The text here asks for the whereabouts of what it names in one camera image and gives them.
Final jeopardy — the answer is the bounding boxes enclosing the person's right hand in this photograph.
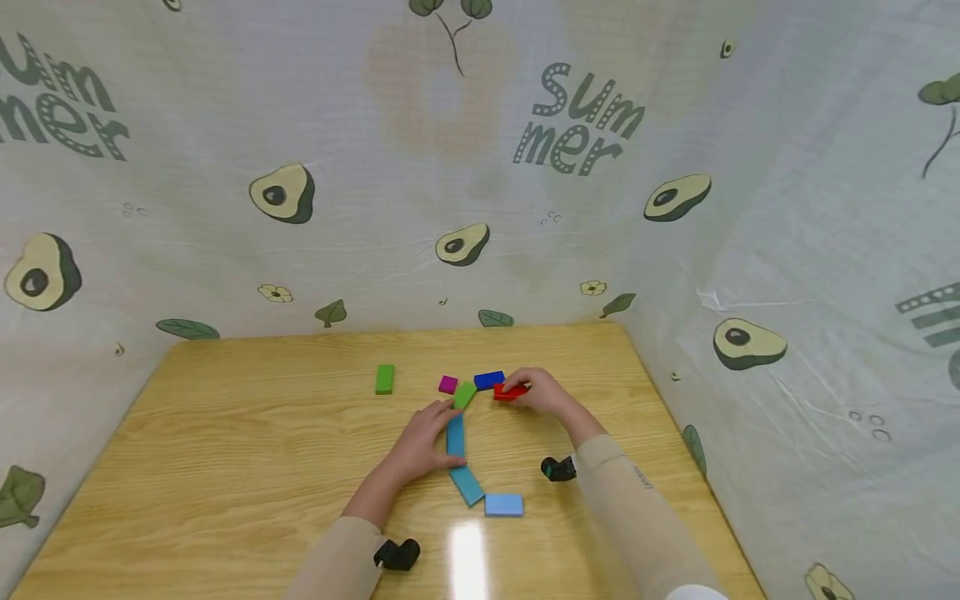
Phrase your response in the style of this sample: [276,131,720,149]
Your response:
[502,367,593,429]

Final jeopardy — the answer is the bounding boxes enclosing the person's left hand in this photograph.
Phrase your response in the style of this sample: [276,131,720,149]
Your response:
[388,398,468,493]

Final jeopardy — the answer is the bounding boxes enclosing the person's right forearm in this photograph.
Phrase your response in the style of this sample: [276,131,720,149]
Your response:
[563,412,723,600]

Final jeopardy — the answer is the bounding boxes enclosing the person's left forearm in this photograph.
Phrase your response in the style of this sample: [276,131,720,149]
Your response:
[283,471,418,600]

